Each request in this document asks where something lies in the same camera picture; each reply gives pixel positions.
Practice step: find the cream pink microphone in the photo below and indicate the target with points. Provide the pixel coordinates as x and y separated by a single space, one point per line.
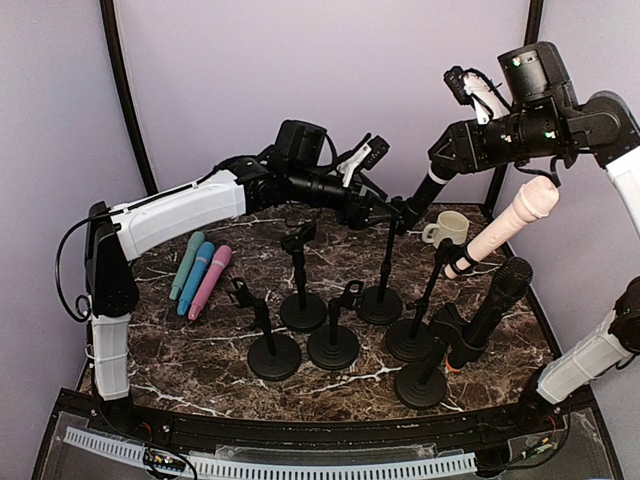
534 201

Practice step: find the left black frame post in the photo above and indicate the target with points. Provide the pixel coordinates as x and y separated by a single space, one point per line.
124 93

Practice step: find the black mic stand blue mic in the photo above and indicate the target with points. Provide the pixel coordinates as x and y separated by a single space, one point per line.
301 312

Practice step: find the beige mug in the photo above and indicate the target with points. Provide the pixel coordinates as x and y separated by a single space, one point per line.
449 224

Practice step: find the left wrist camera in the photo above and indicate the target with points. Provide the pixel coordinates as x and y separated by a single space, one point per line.
365 155

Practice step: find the black front table rail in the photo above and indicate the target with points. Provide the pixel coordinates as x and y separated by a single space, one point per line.
187 432

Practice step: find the mint green microphone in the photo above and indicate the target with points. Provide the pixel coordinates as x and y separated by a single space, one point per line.
180 279

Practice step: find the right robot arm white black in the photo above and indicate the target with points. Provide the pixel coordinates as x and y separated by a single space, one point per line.
545 119

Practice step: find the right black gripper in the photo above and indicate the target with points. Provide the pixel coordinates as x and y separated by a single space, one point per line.
470 151

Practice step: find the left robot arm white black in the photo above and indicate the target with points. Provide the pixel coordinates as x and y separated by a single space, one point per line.
286 171

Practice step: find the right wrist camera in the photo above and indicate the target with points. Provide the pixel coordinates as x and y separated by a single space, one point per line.
472 87

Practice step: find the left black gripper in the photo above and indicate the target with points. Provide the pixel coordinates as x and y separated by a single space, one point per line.
357 218

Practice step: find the white slotted cable duct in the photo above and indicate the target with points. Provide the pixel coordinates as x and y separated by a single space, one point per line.
165 464

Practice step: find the black mic stand cream mic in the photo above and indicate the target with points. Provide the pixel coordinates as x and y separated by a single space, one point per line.
408 340

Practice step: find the black microphone orange base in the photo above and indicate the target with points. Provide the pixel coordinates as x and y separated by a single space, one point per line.
509 284

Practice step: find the blue microphone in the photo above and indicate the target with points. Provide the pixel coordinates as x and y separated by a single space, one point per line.
202 260

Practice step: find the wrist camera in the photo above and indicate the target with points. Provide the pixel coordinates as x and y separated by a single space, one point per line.
365 155
472 87

